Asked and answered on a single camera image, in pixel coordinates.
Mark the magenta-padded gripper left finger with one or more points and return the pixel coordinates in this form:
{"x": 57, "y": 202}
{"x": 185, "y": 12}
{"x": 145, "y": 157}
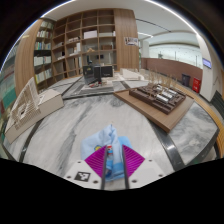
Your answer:
{"x": 96, "y": 161}

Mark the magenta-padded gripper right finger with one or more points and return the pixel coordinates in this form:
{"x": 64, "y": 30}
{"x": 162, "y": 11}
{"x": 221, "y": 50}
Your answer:
{"x": 135, "y": 161}

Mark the light blue cartoon-print towel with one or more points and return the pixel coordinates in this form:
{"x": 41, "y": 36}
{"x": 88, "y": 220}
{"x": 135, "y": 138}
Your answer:
{"x": 106, "y": 136}

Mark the brown model on wooden base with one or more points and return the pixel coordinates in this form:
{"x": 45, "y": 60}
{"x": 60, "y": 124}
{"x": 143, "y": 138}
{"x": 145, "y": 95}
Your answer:
{"x": 156, "y": 106}

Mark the white architectural scale model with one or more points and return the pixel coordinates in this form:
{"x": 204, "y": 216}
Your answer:
{"x": 50, "y": 101}

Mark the small white building model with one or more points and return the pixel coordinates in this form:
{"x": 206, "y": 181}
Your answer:
{"x": 131, "y": 75}

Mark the black display boxes model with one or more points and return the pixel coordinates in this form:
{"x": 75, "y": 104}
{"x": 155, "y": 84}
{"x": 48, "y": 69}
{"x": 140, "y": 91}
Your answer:
{"x": 98, "y": 71}

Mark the dark bookshelf with books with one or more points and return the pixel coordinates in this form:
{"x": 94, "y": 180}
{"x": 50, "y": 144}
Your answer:
{"x": 43, "y": 60}

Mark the wooden cubby shelf unit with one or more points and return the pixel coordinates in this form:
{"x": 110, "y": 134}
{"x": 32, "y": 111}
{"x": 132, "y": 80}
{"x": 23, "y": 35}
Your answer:
{"x": 90, "y": 33}

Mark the wall poster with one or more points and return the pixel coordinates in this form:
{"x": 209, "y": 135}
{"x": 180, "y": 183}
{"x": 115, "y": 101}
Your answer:
{"x": 131, "y": 41}

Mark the wall-mounted screen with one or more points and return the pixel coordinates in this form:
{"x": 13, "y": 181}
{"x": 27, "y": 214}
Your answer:
{"x": 206, "y": 63}

